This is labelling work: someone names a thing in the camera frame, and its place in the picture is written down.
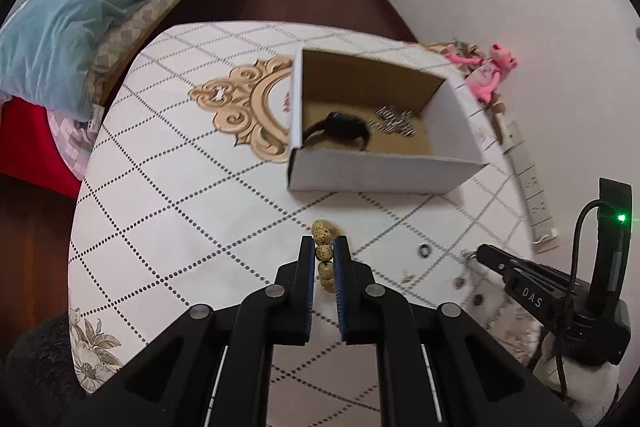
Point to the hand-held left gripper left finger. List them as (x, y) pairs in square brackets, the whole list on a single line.
[(309, 277)]

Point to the white patterned tablecloth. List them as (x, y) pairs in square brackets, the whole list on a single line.
[(190, 187)]

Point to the purple checked cloth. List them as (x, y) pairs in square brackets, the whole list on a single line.
[(72, 142)]

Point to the person's right hand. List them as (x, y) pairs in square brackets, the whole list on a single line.
[(585, 382)]

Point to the red cloth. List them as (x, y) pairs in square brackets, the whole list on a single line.
[(30, 142)]

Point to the small dark round stud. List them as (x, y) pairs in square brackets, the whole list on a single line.
[(478, 299)]

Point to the black wristwatch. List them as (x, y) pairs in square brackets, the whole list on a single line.
[(340, 127)]

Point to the beige patterned mattress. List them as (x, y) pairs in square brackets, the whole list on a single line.
[(150, 14)]

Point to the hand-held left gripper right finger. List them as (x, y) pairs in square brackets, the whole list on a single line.
[(340, 277)]

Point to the white power strip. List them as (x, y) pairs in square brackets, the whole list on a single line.
[(534, 187)]

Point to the small gold earring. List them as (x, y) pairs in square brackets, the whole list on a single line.
[(408, 278)]

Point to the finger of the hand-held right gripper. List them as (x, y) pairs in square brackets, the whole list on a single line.
[(525, 289)]

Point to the small wooden piece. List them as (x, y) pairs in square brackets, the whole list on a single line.
[(496, 119)]

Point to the light blue quilt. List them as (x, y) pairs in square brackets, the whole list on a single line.
[(85, 17)]

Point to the dark fluffy cloth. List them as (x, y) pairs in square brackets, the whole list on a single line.
[(40, 367)]

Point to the white cardboard box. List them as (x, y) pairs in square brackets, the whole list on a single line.
[(380, 174)]

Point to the pink plush toy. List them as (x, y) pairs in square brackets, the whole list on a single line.
[(482, 77)]

